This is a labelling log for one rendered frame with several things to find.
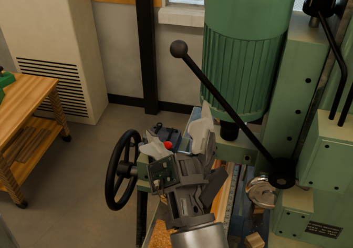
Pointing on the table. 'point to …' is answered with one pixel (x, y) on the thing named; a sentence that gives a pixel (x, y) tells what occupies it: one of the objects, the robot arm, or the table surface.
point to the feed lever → (175, 49)
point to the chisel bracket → (235, 147)
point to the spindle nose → (228, 130)
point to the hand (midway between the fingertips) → (176, 115)
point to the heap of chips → (161, 236)
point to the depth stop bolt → (245, 165)
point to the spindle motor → (244, 44)
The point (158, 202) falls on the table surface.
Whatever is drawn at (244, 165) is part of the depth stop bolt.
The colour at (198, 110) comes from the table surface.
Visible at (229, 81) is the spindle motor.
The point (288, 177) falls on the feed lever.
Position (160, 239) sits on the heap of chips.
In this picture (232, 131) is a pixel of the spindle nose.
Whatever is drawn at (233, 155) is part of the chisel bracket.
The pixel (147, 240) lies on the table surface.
